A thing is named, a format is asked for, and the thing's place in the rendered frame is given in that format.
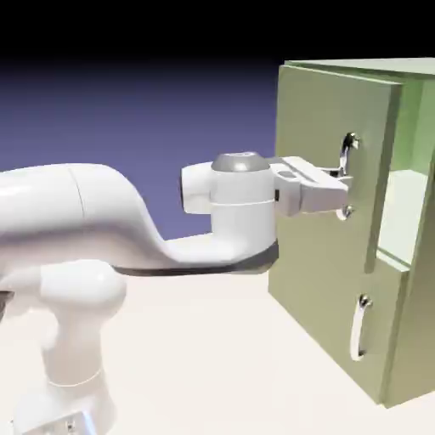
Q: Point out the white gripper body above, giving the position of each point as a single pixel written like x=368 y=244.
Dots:
x=321 y=192

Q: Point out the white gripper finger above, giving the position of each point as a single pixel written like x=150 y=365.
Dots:
x=334 y=171

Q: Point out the green cabinet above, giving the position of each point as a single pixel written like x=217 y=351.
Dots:
x=418 y=238

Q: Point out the green cabinet door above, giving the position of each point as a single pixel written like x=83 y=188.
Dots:
x=326 y=306
x=316 y=119

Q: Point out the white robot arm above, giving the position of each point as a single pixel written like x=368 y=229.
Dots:
x=102 y=210

